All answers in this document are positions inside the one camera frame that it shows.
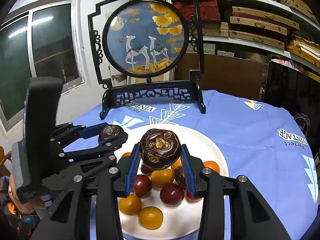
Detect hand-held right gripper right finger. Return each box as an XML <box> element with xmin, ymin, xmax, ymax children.
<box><xmin>180</xmin><ymin>144</ymin><xmax>285</xmax><ymax>240</ymax></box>

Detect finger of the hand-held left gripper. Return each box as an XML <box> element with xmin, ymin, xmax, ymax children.
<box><xmin>58</xmin><ymin>132</ymin><xmax>129</xmax><ymax>173</ymax></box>
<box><xmin>50</xmin><ymin>122</ymin><xmax>110</xmax><ymax>146</ymax></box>

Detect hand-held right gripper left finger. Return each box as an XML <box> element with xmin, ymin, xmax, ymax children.
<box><xmin>30</xmin><ymin>144</ymin><xmax>142</xmax><ymax>240</ymax></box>

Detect dark brown water chestnut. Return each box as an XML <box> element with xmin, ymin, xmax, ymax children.
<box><xmin>98</xmin><ymin>124</ymin><xmax>124</xmax><ymax>143</ymax></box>
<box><xmin>174</xmin><ymin>166</ymin><xmax>187</xmax><ymax>189</ymax></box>
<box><xmin>141</xmin><ymin>161</ymin><xmax>152</xmax><ymax>175</ymax></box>
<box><xmin>139</xmin><ymin>129</ymin><xmax>182</xmax><ymax>172</ymax></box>

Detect yellow-orange tangerine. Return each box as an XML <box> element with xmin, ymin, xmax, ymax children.
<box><xmin>202</xmin><ymin>160</ymin><xmax>220</xmax><ymax>174</ymax></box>

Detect white oval plate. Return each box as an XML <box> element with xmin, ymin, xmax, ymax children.
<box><xmin>114</xmin><ymin>124</ymin><xmax>229</xmax><ymax>239</ymax></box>

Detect dark red cherry tomato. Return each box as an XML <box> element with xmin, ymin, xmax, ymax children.
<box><xmin>134</xmin><ymin>174</ymin><xmax>152</xmax><ymax>198</ymax></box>

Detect orange cherry tomato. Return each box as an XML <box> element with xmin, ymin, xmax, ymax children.
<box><xmin>138</xmin><ymin>206</ymin><xmax>164</xmax><ymax>230</ymax></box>
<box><xmin>119</xmin><ymin>194</ymin><xmax>143</xmax><ymax>216</ymax></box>
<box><xmin>150</xmin><ymin>168</ymin><xmax>175</xmax><ymax>188</ymax></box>

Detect glass window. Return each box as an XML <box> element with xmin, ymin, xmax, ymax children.
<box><xmin>0</xmin><ymin>0</ymin><xmax>87</xmax><ymax>132</ymax></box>

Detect round deer painting table screen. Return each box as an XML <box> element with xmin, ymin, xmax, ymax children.
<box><xmin>87</xmin><ymin>0</ymin><xmax>207</xmax><ymax>120</ymax></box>

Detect brown cardboard sheet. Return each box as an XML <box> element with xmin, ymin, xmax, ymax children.
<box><xmin>175</xmin><ymin>54</ymin><xmax>269</xmax><ymax>102</ymax></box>

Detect pink bundle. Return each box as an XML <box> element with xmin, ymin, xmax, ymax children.
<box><xmin>271</xmin><ymin>58</ymin><xmax>304</xmax><ymax>68</ymax></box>

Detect stack of flat gift boxes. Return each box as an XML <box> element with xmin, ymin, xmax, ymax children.
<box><xmin>167</xmin><ymin>0</ymin><xmax>320</xmax><ymax>68</ymax></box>

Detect white storage shelf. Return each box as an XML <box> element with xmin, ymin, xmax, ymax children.
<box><xmin>164</xmin><ymin>0</ymin><xmax>320</xmax><ymax>75</ymax></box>

